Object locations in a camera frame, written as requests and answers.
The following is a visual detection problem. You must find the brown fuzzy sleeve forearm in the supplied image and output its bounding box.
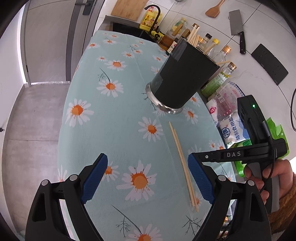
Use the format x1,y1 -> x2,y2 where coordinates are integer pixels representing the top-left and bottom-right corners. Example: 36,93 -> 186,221
269,173 -> 296,235

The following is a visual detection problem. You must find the kitchen cleaver knife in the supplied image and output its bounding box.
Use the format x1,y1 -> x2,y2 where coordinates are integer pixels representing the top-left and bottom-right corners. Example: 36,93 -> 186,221
229,9 -> 246,55

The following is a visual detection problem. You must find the black kitchen sink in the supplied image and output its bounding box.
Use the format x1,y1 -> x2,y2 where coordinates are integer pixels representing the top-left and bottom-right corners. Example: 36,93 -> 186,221
112,22 -> 161,43

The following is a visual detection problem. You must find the person's right hand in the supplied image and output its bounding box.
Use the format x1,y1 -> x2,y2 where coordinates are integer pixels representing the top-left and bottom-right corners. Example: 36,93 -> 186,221
243,158 -> 295,205

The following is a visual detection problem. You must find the green sugar bag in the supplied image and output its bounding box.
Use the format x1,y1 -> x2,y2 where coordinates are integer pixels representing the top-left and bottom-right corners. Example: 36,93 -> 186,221
222,118 -> 289,177

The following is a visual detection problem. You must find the daisy print tablecloth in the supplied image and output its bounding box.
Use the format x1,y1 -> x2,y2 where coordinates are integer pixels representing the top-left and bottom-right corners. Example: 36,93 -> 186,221
58,31 -> 225,240

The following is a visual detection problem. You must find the clear red print bag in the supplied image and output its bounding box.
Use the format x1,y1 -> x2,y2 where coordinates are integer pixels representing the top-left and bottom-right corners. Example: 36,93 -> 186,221
206,81 -> 245,126

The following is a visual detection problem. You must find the green label oil bottle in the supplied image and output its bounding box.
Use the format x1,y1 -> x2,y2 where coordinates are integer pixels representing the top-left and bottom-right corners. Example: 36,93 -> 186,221
201,62 -> 237,98

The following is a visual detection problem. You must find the red label oil bottle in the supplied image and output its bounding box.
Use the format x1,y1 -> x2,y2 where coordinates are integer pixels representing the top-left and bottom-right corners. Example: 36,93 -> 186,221
213,45 -> 232,64

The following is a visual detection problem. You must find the yellow cap vinegar bottle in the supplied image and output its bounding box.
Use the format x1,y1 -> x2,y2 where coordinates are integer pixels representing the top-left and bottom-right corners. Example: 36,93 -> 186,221
204,38 -> 220,57

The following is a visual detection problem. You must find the black cylindrical utensil holder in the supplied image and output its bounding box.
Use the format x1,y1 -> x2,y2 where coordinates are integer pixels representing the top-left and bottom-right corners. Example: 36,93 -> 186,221
145,39 -> 219,114

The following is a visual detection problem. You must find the black cap sauce bottle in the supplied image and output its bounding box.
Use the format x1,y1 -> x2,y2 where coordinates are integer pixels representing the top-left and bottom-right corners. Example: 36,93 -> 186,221
199,33 -> 212,50

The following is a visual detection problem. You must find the dark soy sauce bottle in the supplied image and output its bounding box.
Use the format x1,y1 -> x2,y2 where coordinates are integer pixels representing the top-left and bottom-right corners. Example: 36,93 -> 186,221
166,29 -> 191,55

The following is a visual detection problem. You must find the wooden spatula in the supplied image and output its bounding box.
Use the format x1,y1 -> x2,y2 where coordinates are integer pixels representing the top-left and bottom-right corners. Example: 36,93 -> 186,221
205,0 -> 225,18

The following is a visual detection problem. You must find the grey door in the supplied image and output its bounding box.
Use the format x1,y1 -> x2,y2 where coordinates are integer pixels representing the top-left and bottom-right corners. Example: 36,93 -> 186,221
21,0 -> 104,85

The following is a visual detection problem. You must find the black faucet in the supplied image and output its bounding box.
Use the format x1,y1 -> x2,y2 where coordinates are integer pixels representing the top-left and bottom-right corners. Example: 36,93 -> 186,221
141,4 -> 161,34

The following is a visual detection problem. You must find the yellow dish soap bottle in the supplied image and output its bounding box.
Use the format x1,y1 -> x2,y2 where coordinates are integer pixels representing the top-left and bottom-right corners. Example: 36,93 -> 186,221
139,6 -> 158,31

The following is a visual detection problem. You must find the wooden cutting board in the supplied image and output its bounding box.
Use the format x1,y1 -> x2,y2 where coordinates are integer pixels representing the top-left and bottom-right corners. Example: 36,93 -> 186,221
111,0 -> 148,21

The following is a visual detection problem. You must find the black power cable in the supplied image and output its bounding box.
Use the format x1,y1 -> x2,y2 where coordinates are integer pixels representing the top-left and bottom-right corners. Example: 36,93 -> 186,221
290,87 -> 296,132

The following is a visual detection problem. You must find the black wall outlet panel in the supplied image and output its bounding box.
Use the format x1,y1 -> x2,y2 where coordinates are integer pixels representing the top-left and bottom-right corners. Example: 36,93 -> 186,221
251,44 -> 288,86

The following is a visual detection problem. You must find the black door handle lock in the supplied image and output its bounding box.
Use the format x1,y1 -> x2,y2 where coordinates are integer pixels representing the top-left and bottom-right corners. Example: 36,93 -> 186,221
75,0 -> 94,16

